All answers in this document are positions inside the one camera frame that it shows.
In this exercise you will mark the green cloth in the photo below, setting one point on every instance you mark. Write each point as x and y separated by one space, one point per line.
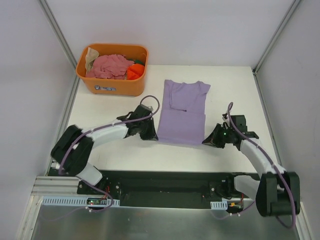
137 61

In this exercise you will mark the aluminium rail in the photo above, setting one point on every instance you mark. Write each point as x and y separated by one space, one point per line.
55 186

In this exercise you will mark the left white cable duct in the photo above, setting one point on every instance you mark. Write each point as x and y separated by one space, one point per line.
79 201

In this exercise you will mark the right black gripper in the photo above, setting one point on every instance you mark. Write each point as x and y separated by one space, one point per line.
219 137

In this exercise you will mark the orange-red cloth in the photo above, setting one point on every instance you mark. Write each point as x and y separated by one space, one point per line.
135 71

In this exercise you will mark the beige cloth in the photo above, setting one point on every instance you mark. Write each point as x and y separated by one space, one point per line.
90 57

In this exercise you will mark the orange plastic basket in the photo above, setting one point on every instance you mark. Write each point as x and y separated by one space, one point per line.
120 87

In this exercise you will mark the right white cable duct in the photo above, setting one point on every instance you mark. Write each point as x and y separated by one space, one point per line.
219 205

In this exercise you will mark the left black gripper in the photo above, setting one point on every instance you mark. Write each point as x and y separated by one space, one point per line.
146 127

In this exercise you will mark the purple t-shirt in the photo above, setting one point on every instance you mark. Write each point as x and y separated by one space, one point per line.
182 118

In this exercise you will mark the pink crumpled shirt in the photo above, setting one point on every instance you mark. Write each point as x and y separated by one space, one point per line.
112 66

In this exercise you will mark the white cable duct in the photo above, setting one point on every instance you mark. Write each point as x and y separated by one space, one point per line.
79 201
219 205

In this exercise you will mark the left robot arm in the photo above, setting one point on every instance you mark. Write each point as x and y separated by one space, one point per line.
73 149

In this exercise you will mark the left aluminium frame post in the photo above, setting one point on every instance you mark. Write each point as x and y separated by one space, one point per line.
57 31

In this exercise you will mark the aluminium frame post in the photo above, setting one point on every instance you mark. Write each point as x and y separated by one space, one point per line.
57 31
279 30

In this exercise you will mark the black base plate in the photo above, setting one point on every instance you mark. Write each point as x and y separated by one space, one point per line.
158 189

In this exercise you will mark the right aluminium frame post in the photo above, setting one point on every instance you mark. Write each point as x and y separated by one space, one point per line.
279 30

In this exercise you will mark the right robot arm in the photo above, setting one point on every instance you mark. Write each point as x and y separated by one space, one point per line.
277 191

